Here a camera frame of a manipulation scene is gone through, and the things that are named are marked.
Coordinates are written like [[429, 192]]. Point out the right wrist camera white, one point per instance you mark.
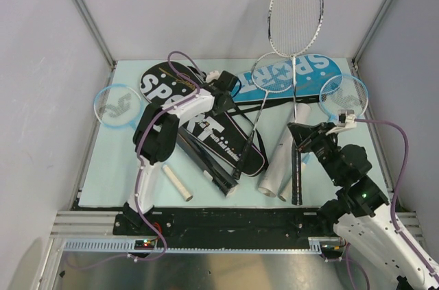
[[346, 120]]

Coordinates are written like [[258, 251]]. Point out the white cable duct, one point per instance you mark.
[[312, 245]]

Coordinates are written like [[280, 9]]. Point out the white shuttlecock tube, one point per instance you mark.
[[278, 166]]

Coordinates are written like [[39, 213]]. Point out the right aluminium frame post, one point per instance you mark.
[[379, 17]]

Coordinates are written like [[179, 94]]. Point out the white racket on blue bag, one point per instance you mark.
[[272, 78]]

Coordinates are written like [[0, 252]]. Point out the black racket bag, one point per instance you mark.
[[221, 134]]

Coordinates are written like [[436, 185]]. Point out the blue racket left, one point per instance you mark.
[[115, 165]]

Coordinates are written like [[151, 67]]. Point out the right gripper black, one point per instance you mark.
[[302, 132]]

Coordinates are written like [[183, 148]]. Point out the black shuttlecock tube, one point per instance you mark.
[[211, 169]]

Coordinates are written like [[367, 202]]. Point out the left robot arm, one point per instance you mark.
[[156, 135]]

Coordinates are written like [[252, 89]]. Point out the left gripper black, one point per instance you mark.
[[229, 105]]

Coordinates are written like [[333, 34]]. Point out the blue racket right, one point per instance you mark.
[[341, 92]]

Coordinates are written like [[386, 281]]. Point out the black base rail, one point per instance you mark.
[[238, 226]]

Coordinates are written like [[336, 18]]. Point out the blue racket bag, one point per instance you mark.
[[312, 71]]

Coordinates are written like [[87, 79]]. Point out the white racket black handle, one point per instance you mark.
[[293, 26]]

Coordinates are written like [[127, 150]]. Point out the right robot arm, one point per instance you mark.
[[361, 212]]

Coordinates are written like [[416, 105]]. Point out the aluminium frame post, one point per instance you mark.
[[379, 17], [94, 31]]

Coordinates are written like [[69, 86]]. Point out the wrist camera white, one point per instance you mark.
[[346, 120], [212, 76]]

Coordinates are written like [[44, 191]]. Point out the left aluminium frame post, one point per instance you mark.
[[94, 31]]

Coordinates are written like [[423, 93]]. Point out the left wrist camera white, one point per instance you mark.
[[212, 76]]

